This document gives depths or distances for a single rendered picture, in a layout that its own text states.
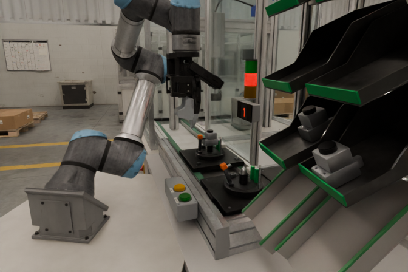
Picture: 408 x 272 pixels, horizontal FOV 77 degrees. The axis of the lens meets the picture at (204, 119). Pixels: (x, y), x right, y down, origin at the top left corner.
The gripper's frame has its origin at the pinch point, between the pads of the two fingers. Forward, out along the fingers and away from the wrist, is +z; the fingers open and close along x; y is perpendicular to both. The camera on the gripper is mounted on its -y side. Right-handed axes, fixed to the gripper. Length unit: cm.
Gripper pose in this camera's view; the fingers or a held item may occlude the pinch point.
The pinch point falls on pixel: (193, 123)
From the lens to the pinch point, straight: 74.8
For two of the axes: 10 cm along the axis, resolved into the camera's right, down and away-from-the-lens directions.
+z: 0.0, 9.7, 2.2
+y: -9.4, 0.7, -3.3
